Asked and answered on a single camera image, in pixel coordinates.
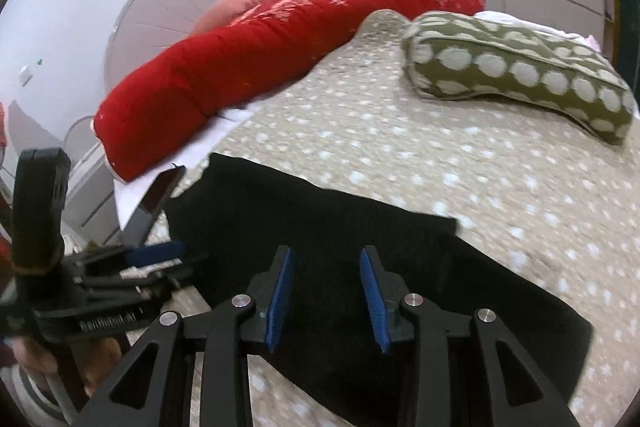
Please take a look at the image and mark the grey padded bed frame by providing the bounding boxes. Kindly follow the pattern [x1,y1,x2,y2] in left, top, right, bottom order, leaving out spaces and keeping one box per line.
[62,116,126,248]

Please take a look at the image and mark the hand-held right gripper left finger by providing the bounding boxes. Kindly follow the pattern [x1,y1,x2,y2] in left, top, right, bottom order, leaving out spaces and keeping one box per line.
[75,244,296,427]

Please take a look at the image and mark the red rolled quilt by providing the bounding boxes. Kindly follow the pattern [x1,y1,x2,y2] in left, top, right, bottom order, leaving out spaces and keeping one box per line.
[94,0,487,182]

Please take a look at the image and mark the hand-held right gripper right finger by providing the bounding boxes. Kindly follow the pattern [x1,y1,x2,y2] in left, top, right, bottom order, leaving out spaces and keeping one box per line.
[359,246,571,427]

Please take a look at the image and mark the pink pillow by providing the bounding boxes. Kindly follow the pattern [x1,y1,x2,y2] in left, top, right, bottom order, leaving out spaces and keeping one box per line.
[192,0,291,36]

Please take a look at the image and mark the beige quilted blanket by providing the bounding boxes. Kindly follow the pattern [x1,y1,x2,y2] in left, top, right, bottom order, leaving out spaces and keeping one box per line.
[115,9,640,427]

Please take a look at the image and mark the green pillow with white print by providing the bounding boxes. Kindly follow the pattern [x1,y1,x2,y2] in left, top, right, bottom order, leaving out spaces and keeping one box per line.
[402,11,636,146]

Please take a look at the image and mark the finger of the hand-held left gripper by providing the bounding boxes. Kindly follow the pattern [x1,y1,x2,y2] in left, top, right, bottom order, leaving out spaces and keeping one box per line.
[81,269,184,304]
[69,241,210,279]

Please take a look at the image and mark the dark teal door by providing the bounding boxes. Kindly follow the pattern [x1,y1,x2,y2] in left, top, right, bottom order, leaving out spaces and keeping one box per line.
[612,0,640,62]

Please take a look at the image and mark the person's left hand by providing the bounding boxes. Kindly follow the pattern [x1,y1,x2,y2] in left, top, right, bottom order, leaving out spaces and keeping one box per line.
[12,336,124,401]

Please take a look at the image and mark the black pants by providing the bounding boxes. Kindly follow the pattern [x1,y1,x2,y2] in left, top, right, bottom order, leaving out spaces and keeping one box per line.
[165,153,593,423]

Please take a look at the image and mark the round padded headboard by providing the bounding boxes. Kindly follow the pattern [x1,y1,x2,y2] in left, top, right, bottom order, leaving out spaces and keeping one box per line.
[102,0,306,95]

